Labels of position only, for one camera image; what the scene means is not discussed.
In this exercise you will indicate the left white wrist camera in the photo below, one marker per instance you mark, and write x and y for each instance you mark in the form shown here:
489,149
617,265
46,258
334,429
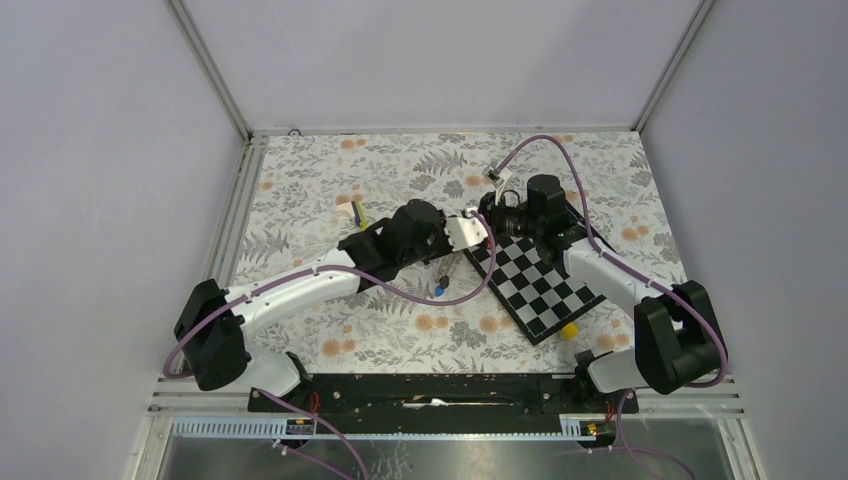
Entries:
467,230

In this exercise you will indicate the yellow cube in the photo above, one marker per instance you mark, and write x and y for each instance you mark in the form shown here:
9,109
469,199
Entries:
569,331

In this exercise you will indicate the floral patterned mat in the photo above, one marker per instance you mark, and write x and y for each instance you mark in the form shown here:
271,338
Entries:
293,220

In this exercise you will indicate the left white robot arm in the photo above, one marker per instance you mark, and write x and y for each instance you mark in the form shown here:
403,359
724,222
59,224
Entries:
215,331

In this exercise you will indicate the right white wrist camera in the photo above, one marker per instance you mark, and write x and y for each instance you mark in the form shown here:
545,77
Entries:
499,178

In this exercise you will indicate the yellow and purple block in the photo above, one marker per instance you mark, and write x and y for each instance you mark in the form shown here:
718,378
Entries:
354,211

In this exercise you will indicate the slotted cable duct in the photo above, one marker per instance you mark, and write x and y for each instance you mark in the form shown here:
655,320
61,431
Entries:
299,428

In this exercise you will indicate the black white checkerboard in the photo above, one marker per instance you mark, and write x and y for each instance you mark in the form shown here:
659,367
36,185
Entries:
540,300

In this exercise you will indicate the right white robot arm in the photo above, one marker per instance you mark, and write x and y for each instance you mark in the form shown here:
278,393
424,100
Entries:
677,341

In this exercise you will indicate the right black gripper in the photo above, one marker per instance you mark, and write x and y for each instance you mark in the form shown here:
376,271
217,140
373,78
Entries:
491,209

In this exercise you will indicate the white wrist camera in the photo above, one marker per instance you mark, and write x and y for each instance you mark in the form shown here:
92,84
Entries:
499,178
467,230

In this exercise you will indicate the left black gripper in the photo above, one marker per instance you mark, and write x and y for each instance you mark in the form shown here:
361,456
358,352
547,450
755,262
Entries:
446,248

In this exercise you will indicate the left aluminium frame post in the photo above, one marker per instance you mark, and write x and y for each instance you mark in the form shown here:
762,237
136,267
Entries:
209,68

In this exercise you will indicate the aluminium frame post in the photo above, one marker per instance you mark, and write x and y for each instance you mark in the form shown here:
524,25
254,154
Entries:
209,68
689,36

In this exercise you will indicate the right aluminium frame post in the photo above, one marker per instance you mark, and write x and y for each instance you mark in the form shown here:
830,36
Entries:
689,36

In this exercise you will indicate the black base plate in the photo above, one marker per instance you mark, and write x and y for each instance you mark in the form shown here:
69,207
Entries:
465,399

